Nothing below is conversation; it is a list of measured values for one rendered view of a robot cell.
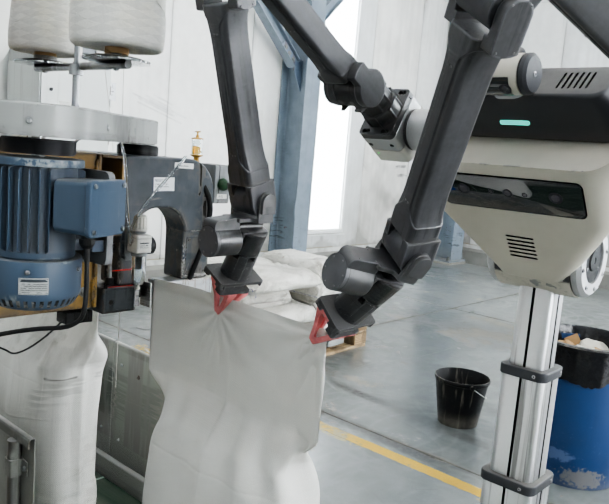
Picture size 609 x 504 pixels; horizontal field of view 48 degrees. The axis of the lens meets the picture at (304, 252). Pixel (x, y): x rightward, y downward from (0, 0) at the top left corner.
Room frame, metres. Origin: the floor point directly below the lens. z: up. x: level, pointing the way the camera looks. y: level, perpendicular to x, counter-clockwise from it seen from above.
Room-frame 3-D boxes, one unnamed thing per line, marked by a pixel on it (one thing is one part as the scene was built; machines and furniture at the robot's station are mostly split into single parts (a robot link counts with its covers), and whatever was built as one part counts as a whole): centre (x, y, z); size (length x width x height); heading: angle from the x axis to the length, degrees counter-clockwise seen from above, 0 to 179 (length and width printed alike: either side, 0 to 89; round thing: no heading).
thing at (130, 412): (2.11, 0.57, 0.53); 1.05 x 0.02 x 0.41; 48
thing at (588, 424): (3.07, -1.33, 0.32); 0.51 x 0.48 x 0.65; 138
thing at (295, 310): (4.39, 0.22, 0.32); 0.66 x 0.43 x 0.15; 140
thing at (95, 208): (1.12, 0.35, 1.25); 0.10 x 0.08 x 0.12; 163
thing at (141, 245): (1.41, 0.34, 1.14); 0.05 x 0.04 x 0.16; 138
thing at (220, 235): (1.24, 0.13, 1.24); 0.11 x 0.09 x 0.12; 137
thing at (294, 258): (5.02, -0.01, 0.56); 0.67 x 0.43 x 0.15; 48
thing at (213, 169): (1.64, 0.23, 1.28); 0.08 x 0.05 x 0.09; 48
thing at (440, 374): (3.58, -0.90, 0.13); 0.30 x 0.30 x 0.26
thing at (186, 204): (1.61, 0.41, 1.21); 0.30 x 0.25 x 0.30; 48
